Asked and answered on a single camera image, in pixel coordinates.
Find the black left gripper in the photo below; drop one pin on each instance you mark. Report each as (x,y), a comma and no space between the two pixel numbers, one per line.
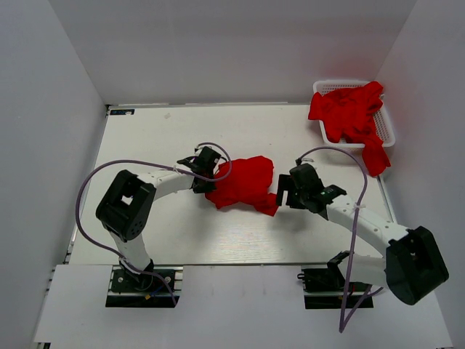
(205,188)

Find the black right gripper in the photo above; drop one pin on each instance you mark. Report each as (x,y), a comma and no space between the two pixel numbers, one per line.
(284,185)

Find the red t shirt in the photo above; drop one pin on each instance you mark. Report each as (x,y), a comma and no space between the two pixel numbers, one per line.
(248,183)

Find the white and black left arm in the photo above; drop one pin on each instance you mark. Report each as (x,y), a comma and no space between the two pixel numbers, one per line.
(126,205)

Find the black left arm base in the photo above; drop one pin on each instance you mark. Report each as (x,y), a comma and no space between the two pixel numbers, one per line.
(125,291)

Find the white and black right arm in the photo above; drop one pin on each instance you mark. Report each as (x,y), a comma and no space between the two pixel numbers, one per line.
(410,264)

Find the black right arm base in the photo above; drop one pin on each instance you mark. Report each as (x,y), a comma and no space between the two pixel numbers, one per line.
(323,287)

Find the red t shirts in basket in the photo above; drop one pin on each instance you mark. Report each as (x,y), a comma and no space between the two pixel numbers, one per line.
(347,113)

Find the blue label sticker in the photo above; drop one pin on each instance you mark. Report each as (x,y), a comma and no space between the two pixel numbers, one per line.
(122,112)

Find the white plastic basket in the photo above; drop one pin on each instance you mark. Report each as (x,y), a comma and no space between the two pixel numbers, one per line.
(384,128)

